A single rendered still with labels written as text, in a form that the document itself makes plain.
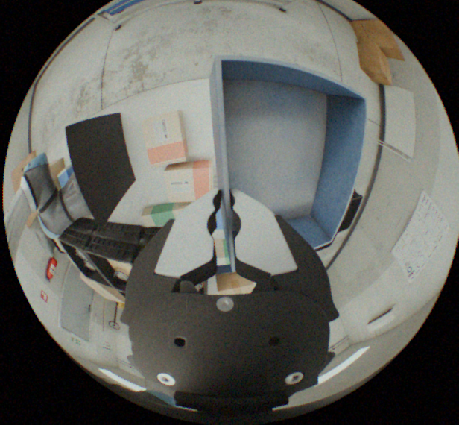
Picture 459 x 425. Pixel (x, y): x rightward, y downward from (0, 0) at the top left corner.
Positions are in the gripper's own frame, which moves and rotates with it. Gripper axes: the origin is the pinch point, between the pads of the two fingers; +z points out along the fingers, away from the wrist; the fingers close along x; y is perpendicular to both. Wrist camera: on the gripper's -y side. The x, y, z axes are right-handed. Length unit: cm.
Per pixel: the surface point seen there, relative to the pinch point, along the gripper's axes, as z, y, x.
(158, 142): 32.2, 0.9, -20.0
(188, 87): 40.8, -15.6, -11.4
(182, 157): 33.0, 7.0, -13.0
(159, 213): 33, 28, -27
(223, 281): 32, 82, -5
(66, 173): 25, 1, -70
